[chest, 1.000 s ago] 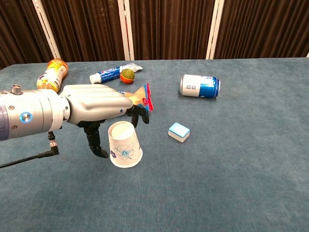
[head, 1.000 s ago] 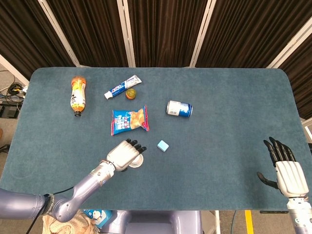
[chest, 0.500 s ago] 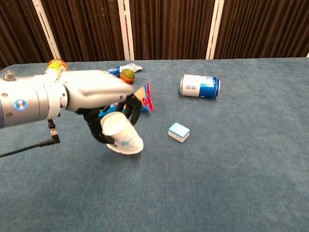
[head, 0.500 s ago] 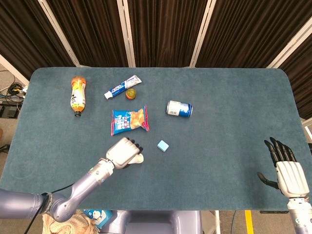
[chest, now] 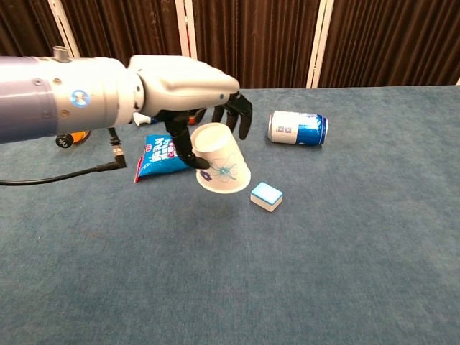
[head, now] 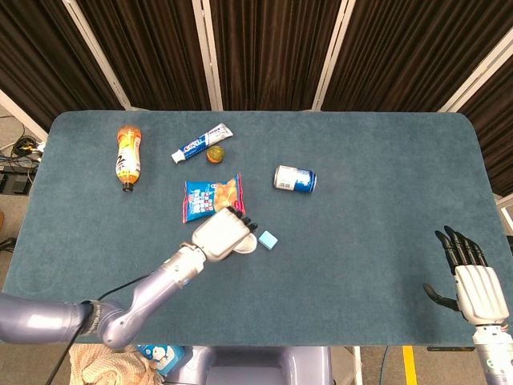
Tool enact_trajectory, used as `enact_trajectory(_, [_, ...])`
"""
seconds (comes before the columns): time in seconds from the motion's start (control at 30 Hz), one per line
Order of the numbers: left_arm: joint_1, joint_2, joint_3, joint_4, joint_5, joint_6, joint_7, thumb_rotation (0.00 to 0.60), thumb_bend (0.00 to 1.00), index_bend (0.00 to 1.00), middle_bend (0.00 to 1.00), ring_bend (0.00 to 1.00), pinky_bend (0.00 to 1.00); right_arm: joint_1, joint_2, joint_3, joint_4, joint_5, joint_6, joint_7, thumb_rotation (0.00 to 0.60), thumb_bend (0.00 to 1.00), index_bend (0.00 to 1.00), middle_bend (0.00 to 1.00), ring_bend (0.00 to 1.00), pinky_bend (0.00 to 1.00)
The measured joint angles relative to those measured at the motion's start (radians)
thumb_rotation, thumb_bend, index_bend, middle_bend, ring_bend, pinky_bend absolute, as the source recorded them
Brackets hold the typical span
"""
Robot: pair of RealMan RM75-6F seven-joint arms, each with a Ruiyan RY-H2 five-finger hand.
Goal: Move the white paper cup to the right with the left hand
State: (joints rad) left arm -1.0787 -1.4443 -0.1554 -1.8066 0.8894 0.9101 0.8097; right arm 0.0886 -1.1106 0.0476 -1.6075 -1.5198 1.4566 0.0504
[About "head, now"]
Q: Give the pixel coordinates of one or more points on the white table leg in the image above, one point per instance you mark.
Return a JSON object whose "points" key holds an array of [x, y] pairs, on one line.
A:
{"points": [[357, 365]]}

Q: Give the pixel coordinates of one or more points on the white frame post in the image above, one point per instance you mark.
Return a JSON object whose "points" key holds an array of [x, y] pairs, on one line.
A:
{"points": [[332, 56], [477, 68], [24, 116], [208, 56], [100, 56]]}

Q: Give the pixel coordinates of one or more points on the blue white rectangular block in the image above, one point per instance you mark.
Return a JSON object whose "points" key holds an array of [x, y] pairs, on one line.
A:
{"points": [[267, 240]]}

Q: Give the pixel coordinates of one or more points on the white round object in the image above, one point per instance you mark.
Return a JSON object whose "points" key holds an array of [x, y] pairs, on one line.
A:
{"points": [[248, 244]]}

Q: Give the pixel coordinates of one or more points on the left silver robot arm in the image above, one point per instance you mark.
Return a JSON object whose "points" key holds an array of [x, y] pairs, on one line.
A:
{"points": [[152, 288]]}

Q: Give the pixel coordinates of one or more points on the blue potato chips bag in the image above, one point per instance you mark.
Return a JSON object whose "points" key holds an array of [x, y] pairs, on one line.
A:
{"points": [[200, 196]]}

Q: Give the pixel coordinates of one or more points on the black floor box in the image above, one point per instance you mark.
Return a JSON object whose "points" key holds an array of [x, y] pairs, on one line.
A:
{"points": [[14, 182]]}

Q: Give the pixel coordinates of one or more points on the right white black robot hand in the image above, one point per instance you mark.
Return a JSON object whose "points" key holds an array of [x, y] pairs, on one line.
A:
{"points": [[479, 293]]}

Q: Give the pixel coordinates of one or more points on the orange drink plastic bottle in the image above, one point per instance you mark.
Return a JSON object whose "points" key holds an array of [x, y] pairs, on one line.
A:
{"points": [[129, 160]]}

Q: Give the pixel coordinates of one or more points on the orange green small ball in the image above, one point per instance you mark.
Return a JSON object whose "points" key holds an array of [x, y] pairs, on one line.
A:
{"points": [[215, 155]]}

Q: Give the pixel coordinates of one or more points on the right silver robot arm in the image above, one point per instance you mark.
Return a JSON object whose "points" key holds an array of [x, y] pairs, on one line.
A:
{"points": [[495, 357]]}

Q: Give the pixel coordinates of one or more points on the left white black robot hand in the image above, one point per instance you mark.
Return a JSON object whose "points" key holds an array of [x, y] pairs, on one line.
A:
{"points": [[218, 234]]}

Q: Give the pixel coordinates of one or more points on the dark brown pleated curtain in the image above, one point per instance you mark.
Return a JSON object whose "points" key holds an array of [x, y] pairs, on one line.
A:
{"points": [[497, 140], [409, 48], [272, 48], [152, 48], [40, 52]]}

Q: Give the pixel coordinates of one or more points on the beige knitted cloth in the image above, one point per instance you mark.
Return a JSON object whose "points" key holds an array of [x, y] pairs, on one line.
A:
{"points": [[104, 369]]}

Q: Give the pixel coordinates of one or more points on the blue white toothpaste tube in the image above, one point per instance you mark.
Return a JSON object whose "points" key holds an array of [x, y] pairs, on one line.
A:
{"points": [[200, 143]]}

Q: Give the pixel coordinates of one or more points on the blue white drink can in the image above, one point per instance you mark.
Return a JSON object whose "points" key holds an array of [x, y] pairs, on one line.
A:
{"points": [[294, 179]]}

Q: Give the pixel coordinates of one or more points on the silver robot torso base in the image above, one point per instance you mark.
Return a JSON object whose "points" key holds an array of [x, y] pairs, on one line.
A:
{"points": [[260, 365]]}

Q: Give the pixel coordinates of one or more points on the teal cloth-covered table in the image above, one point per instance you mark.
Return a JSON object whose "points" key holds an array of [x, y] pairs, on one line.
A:
{"points": [[360, 240]]}

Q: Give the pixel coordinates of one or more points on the blue cartoon print packet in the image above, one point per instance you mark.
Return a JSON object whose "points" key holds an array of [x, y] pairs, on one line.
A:
{"points": [[162, 357]]}

